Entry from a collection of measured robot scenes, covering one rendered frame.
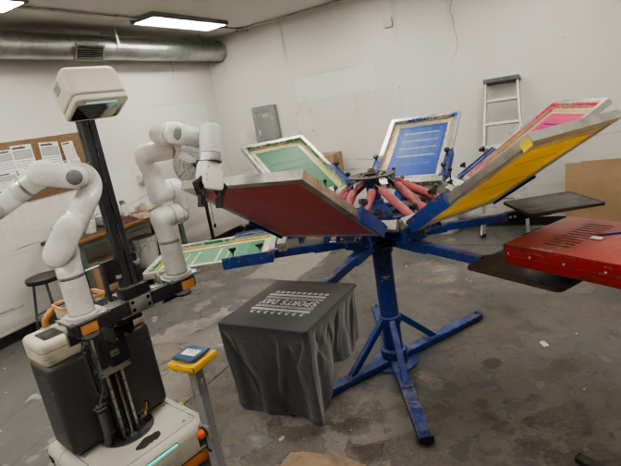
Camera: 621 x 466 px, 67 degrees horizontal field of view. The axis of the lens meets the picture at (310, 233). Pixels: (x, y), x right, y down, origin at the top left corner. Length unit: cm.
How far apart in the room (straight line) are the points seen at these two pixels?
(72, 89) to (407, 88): 492
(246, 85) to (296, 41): 105
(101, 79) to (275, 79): 532
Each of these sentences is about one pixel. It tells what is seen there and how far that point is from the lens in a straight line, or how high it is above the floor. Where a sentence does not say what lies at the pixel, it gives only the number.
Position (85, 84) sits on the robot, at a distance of 190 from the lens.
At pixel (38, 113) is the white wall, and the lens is 585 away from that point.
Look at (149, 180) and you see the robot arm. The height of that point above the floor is 158.
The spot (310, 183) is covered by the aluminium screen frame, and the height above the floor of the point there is 150.
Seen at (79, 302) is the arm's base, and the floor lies 120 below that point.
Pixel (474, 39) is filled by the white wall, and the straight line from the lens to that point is 611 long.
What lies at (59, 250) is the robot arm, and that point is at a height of 143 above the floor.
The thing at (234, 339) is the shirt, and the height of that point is 88.
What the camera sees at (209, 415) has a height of 71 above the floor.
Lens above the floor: 175
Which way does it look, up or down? 14 degrees down
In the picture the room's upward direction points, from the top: 9 degrees counter-clockwise
